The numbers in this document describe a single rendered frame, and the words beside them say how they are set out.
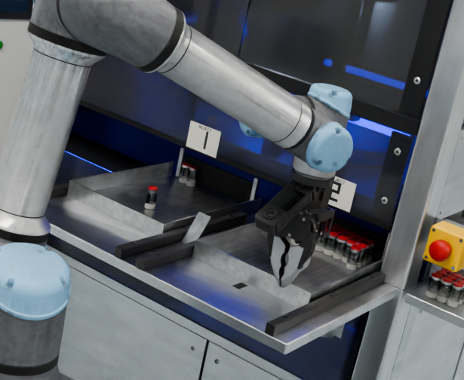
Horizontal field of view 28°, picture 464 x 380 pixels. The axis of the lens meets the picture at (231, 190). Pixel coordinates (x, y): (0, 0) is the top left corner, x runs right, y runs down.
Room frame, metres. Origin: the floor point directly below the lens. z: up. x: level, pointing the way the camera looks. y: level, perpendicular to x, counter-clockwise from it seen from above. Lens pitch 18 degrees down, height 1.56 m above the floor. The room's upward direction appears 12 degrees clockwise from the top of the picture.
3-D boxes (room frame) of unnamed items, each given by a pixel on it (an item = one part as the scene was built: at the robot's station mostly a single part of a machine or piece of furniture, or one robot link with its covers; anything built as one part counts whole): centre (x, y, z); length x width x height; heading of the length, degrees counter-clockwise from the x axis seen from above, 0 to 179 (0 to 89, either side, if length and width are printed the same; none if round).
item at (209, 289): (1.77, 0.03, 0.87); 0.70 x 0.48 x 0.02; 57
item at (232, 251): (1.74, -0.15, 0.90); 0.34 x 0.26 x 0.04; 148
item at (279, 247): (1.58, -0.12, 0.95); 0.06 x 0.03 x 0.09; 147
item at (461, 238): (1.71, -0.43, 1.00); 0.08 x 0.07 x 0.07; 147
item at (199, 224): (1.69, 0.08, 0.91); 0.14 x 0.03 x 0.06; 148
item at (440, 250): (1.67, -0.40, 0.99); 0.04 x 0.04 x 0.04; 57
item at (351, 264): (1.77, -0.27, 0.91); 0.02 x 0.02 x 0.05
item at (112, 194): (1.92, 0.13, 0.90); 0.34 x 0.26 x 0.04; 147
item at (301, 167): (1.57, -0.13, 1.14); 0.08 x 0.08 x 0.05
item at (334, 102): (1.57, -0.13, 1.21); 0.09 x 0.08 x 0.11; 121
